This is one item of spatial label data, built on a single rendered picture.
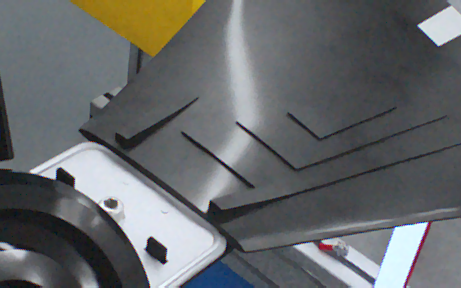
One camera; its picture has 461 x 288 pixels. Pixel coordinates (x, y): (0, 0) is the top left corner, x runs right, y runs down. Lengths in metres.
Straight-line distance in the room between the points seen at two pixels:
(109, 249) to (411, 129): 0.22
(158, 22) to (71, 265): 0.51
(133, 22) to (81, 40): 0.70
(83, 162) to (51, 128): 1.17
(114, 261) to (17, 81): 1.17
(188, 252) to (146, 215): 0.03
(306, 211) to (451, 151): 0.10
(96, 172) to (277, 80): 0.11
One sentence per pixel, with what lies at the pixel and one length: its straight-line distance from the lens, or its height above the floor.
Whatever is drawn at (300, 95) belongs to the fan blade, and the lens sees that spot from 0.51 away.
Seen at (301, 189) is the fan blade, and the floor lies 1.19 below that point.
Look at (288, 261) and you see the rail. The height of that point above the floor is 0.84.
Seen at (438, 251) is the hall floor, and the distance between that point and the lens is 2.22.
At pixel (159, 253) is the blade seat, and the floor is 1.19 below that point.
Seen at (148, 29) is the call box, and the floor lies 1.01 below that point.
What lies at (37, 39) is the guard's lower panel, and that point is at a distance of 1.51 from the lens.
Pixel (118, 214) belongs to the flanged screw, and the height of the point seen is 1.19.
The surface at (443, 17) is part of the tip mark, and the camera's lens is 0.60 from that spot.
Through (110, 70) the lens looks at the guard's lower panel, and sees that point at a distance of 1.67.
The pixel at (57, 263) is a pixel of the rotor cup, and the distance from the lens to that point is 0.35.
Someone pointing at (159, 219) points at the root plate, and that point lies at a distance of 0.44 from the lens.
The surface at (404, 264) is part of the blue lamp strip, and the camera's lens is 0.84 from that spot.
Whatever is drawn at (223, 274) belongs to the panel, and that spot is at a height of 0.75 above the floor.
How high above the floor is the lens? 1.49
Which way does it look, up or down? 42 degrees down
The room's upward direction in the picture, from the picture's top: 9 degrees clockwise
